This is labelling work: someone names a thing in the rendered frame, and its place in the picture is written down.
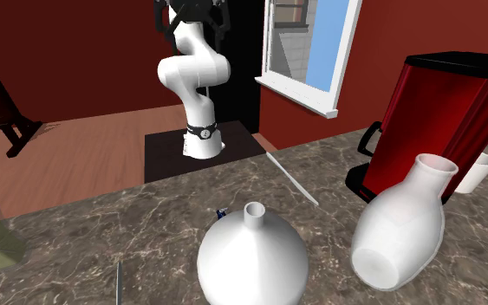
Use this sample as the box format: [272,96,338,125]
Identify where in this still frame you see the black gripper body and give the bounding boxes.
[172,0,223,12]

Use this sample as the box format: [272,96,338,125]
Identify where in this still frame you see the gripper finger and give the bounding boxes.
[153,0,185,43]
[207,0,232,42]

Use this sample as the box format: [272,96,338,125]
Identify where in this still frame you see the white framed window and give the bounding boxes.
[254,0,364,120]

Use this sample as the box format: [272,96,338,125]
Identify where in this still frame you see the dark robot stand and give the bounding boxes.
[144,120,268,185]

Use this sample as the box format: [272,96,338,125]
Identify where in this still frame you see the white thin stick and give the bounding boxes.
[265,151,320,208]

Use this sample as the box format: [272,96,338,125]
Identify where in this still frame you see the black wooden rack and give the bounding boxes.
[0,36,44,159]

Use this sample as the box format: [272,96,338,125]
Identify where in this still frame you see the red coffee maker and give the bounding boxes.
[344,50,488,204]

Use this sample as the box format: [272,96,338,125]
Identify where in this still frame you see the white round narrow-neck vase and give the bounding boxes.
[196,201,310,305]

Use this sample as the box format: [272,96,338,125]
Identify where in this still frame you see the grey thin utensil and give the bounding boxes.
[115,260,123,305]

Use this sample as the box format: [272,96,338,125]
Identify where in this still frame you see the white wide-mouth vase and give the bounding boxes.
[349,152,459,292]

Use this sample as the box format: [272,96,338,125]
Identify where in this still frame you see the white cup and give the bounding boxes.
[453,152,488,195]

